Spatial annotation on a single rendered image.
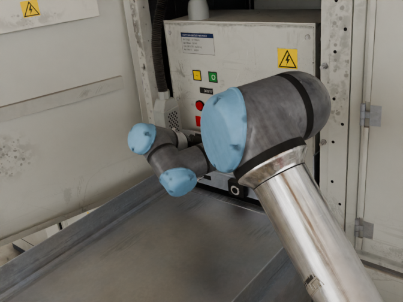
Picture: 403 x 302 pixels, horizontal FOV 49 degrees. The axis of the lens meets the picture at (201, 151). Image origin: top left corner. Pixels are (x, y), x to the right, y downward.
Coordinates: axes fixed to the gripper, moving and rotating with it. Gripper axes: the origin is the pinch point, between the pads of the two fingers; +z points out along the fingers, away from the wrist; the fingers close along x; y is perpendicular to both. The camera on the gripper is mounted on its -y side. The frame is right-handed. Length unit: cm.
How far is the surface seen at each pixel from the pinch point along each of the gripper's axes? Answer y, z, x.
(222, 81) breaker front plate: 0.9, -5.6, 20.6
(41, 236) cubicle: -126, 38, -66
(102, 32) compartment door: -33.1, -24.1, 27.8
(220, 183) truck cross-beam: -2.1, 10.2, -9.0
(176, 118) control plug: -13.3, -5.1, 7.8
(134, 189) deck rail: -22.4, -6.8, -17.1
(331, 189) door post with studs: 36.3, 2.6, -2.2
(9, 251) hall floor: -168, 48, -89
